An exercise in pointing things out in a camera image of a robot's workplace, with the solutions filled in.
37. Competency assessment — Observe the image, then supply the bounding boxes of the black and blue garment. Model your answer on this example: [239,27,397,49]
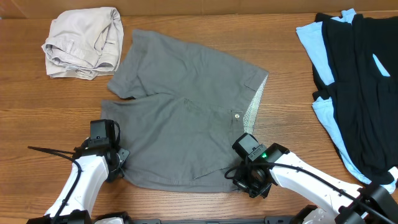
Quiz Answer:
[296,9,397,192]

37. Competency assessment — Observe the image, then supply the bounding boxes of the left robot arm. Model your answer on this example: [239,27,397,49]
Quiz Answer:
[27,119,129,224]

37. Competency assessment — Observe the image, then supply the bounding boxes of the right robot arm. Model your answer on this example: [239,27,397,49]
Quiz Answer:
[224,133,397,223]

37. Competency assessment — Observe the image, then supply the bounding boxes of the beige folded shorts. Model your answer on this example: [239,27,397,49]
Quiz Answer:
[42,7,124,80]

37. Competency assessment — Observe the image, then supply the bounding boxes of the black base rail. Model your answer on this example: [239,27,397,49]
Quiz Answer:
[93,211,318,224]

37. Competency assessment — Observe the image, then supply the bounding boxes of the grey shorts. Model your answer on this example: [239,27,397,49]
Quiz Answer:
[101,29,268,193]

